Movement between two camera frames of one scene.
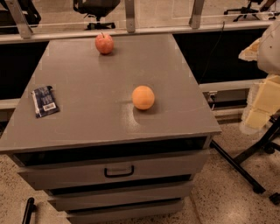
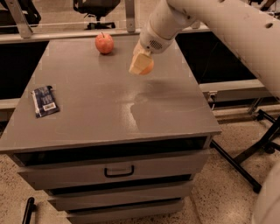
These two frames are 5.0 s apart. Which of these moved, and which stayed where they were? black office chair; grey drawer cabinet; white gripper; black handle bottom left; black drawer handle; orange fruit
Moved: orange fruit; white gripper
Stayed: black handle bottom left; black office chair; black drawer handle; grey drawer cabinet
